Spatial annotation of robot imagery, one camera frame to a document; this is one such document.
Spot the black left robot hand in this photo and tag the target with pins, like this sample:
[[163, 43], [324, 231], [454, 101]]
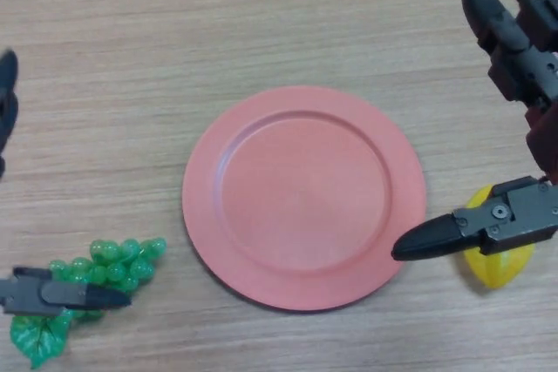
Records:
[[43, 298]]

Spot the yellow plastic starfruit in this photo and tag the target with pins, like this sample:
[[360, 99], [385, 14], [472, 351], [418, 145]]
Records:
[[497, 269]]

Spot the pink round plate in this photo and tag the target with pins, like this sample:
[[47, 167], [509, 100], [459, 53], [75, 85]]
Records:
[[305, 198]]

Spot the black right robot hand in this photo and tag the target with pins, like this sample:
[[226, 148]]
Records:
[[523, 211]]

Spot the green plastic grape bunch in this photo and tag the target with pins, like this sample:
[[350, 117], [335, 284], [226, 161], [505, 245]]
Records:
[[113, 269]]

